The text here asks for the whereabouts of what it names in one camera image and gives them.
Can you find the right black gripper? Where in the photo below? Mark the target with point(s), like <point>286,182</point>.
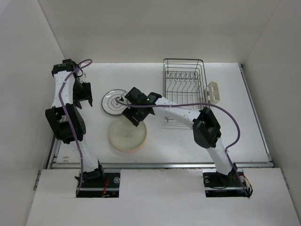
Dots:
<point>129,112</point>

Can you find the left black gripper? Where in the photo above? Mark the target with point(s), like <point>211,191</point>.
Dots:
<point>85,94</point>

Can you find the tan yellow plate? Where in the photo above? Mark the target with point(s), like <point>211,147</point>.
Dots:
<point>140,142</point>

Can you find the cream white plate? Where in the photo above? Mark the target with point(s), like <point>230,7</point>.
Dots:
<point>125,136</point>

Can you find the grey patterned plate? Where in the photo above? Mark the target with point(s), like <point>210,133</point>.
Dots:
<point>109,104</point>

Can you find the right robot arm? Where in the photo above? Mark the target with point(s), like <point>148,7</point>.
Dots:
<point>205,126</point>

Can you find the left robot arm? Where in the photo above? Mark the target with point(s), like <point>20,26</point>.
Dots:
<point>66,122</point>

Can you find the beige cutlery holder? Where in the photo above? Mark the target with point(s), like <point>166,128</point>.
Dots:
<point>212,94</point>

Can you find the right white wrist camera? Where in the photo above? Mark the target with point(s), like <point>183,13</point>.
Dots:
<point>121,98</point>

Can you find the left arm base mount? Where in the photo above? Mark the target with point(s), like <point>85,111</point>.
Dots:
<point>107,187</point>

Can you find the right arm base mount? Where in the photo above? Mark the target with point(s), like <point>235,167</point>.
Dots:
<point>219,185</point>

